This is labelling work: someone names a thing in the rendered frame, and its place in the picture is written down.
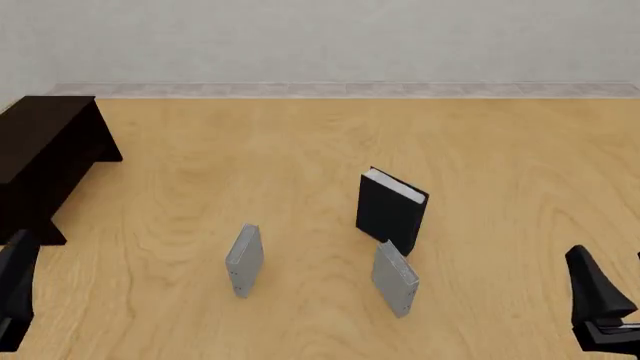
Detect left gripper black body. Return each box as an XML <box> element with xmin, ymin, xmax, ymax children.
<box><xmin>0</xmin><ymin>316</ymin><xmax>35</xmax><ymax>354</ymax></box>

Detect black book with white pages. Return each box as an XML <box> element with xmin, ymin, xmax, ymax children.
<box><xmin>355</xmin><ymin>165</ymin><xmax>430</xmax><ymax>258</ymax></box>

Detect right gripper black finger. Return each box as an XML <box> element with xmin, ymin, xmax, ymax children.
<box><xmin>564</xmin><ymin>243</ymin><xmax>639</xmax><ymax>323</ymax></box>

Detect dark wooden cabinet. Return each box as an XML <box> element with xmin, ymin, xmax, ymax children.
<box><xmin>0</xmin><ymin>95</ymin><xmax>124</xmax><ymax>247</ymax></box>

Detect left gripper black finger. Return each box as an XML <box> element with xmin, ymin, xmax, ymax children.
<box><xmin>0</xmin><ymin>228</ymin><xmax>41</xmax><ymax>321</ymax></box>

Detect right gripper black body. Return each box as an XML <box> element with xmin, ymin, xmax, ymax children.
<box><xmin>571</xmin><ymin>312</ymin><xmax>640</xmax><ymax>354</ymax></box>

